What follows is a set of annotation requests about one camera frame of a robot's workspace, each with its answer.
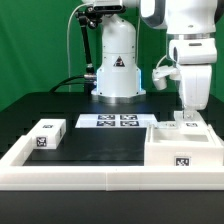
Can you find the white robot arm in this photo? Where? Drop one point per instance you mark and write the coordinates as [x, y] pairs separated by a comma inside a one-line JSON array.
[[190, 26]]

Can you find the white rectangular block with tags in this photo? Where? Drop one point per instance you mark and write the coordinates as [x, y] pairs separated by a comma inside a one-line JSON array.
[[47, 133]]

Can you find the white cabinet box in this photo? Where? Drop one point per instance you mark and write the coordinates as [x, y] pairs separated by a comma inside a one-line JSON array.
[[172, 147]]

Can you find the black articulated camera mount arm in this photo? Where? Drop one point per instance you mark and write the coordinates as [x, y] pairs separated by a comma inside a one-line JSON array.
[[88, 19]]

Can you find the white flat tag base plate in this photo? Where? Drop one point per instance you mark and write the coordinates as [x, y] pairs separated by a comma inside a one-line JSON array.
[[115, 121]]

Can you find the white U-shaped boundary frame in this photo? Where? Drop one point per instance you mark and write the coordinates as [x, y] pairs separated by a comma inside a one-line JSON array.
[[16, 175]]

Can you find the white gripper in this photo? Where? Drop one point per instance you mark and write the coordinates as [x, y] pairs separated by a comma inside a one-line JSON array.
[[193, 60]]

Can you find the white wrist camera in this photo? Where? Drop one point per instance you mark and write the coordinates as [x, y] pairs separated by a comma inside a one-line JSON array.
[[159, 76]]

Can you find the white cabinet door panel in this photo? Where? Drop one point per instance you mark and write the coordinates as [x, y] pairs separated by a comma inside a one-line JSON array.
[[196, 126], [166, 125]]

